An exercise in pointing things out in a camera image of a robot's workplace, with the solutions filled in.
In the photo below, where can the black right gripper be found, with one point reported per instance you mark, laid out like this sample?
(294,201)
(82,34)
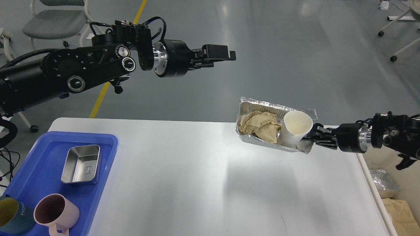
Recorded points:
(350,137)

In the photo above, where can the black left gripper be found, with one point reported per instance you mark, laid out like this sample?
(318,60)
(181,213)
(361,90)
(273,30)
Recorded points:
(173,58)

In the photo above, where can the white paper cup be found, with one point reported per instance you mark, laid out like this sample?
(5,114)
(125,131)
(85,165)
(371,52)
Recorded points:
(295,126)

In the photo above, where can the brown paper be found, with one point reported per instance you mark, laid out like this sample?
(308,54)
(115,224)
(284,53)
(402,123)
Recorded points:
(401,216)
(263,125)

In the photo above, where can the aluminium foil container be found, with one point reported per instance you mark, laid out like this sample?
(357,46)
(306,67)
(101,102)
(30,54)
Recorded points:
(248,105)

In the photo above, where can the stainless steel rectangular tray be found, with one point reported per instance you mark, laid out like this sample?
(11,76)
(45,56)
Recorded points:
(82,166)

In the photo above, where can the pink mug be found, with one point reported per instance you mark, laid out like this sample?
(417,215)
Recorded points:
(57,213)

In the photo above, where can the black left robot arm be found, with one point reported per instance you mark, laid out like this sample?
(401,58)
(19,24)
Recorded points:
(44,74)

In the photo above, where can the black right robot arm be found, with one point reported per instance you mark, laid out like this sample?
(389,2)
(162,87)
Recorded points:
(400,133)

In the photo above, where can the white plastic bin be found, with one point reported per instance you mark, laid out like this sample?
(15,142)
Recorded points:
(407,179)

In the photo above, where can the brown paper in bin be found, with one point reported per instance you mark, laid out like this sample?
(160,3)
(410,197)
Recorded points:
(401,216)

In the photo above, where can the grey office chair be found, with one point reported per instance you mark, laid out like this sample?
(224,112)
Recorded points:
(64,19)

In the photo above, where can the blue plastic tray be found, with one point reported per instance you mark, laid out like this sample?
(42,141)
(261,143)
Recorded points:
(41,171)

